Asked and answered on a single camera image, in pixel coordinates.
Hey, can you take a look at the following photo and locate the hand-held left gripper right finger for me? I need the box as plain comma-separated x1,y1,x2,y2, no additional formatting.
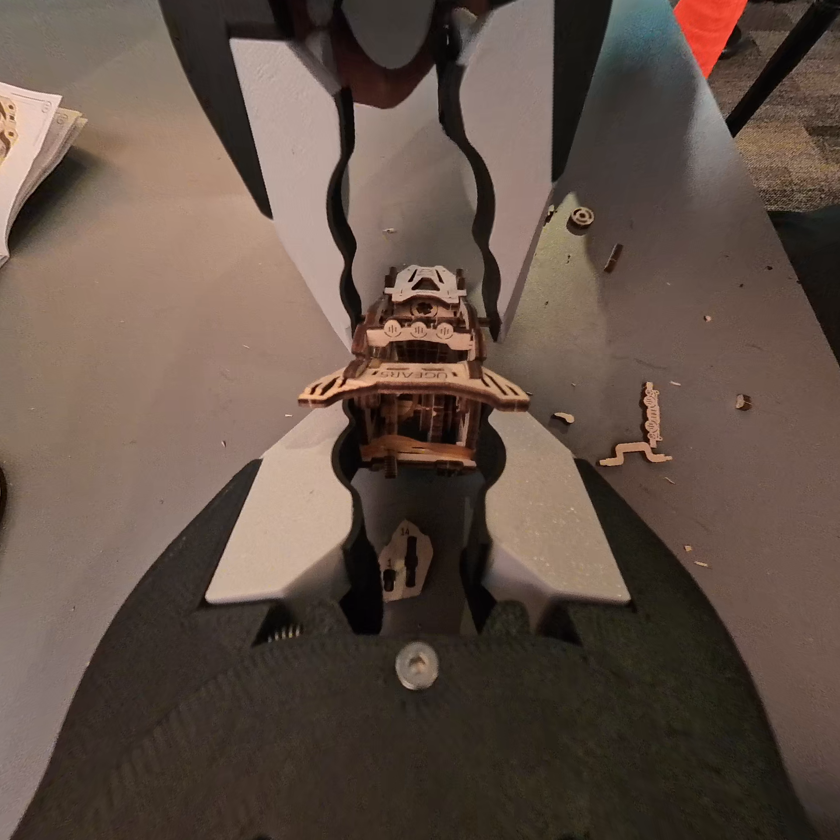
466,407,632,634

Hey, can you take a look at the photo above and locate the person's right hand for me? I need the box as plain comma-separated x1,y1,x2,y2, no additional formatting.
328,25,442,110

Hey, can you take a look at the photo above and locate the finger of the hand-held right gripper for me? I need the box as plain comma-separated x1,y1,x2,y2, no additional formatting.
230,36,362,350
436,0,559,343

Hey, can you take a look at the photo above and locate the zigzag wooden piece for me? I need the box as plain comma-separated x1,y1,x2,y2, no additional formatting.
598,440,674,469

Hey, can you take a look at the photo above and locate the wooden mechanical model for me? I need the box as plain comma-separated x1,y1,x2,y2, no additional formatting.
298,264,531,480

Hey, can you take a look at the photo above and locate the orange floor marker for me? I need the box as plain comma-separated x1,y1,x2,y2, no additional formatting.
672,0,750,77

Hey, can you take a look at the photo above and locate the black metal bar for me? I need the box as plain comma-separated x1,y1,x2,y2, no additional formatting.
724,0,840,139

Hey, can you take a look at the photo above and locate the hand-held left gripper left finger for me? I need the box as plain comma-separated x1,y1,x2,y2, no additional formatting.
205,402,383,635

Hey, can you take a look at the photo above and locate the open instruction booklet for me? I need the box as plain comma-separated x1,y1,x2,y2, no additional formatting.
0,82,88,266

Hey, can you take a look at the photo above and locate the small shield-shaped wooden plate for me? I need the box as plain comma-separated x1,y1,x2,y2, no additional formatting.
378,521,434,603

